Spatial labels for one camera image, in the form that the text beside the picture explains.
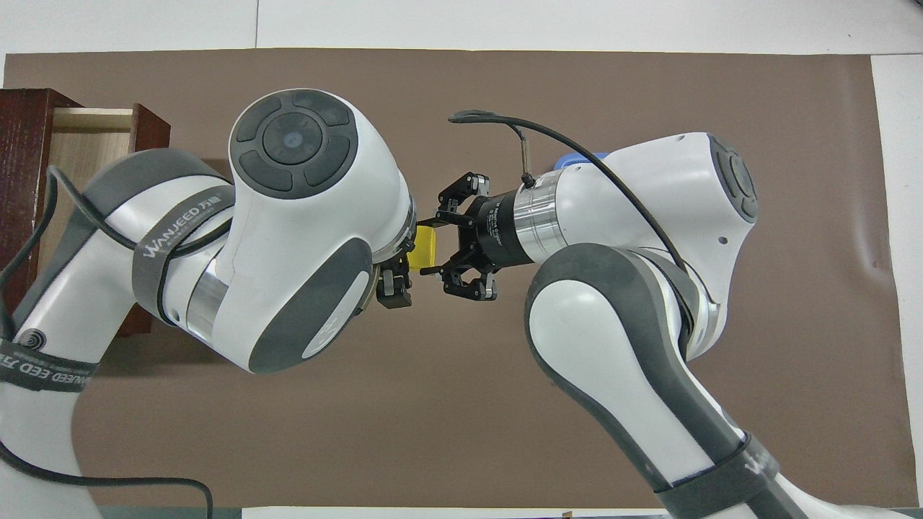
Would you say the brown paper table mat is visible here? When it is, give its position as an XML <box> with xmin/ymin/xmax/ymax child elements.
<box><xmin>4</xmin><ymin>49</ymin><xmax>918</xmax><ymax>509</ymax></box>

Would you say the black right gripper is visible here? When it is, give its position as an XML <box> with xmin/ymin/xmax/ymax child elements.
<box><xmin>376</xmin><ymin>172</ymin><xmax>521</xmax><ymax>309</ymax></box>

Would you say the yellow cube block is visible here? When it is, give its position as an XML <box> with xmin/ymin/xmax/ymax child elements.
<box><xmin>407</xmin><ymin>226</ymin><xmax>439</xmax><ymax>272</ymax></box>

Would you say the blue plastic tray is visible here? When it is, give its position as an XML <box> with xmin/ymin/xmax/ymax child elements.
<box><xmin>554</xmin><ymin>151</ymin><xmax>611</xmax><ymax>171</ymax></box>

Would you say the dark wooden drawer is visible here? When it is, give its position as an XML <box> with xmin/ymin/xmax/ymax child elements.
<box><xmin>36</xmin><ymin>103</ymin><xmax>172</xmax><ymax>337</ymax></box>

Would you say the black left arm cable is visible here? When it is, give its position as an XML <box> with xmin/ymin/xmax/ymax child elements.
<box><xmin>0</xmin><ymin>164</ymin><xmax>216</xmax><ymax>519</ymax></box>

